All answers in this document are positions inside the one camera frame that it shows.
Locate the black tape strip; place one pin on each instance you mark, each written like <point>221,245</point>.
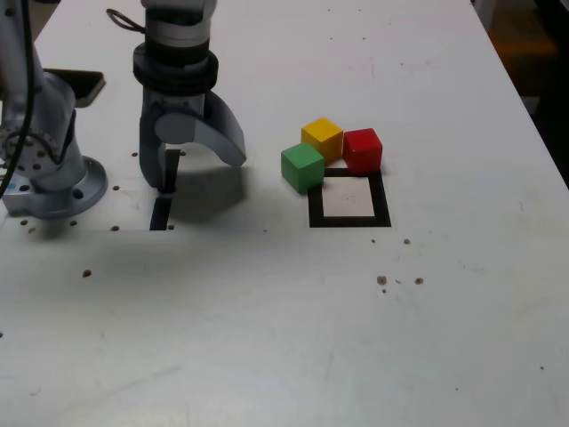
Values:
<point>160,213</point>

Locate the red cube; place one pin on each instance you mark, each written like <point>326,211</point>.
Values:
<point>362,151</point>

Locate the black tape square outline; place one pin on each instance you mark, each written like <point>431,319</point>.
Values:
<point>382,200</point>

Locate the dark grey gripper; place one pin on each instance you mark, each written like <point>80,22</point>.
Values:
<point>178,100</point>

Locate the green cube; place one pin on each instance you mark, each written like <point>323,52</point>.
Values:
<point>302,166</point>

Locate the black flat device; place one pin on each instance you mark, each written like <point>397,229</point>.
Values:
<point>84,82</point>

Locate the yellow cube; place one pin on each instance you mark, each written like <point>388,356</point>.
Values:
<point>322,133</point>

